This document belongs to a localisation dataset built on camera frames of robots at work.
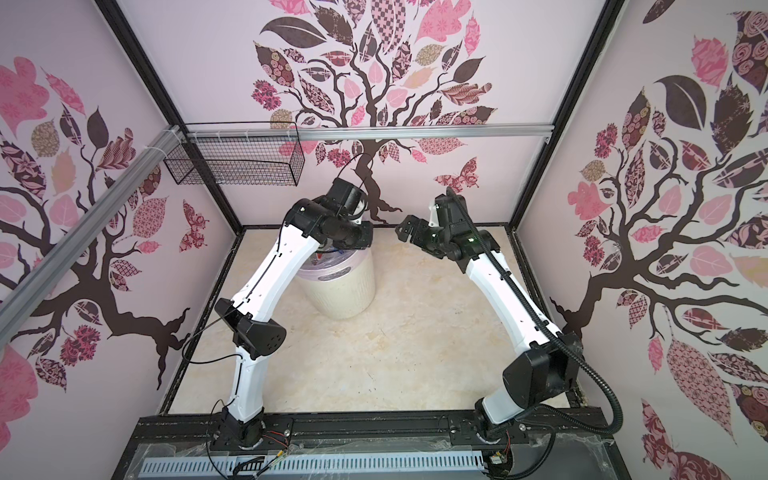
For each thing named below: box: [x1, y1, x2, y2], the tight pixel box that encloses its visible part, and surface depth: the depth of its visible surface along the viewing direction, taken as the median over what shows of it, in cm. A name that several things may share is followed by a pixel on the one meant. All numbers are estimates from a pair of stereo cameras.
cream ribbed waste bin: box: [297, 244, 376, 320], surface depth 77 cm
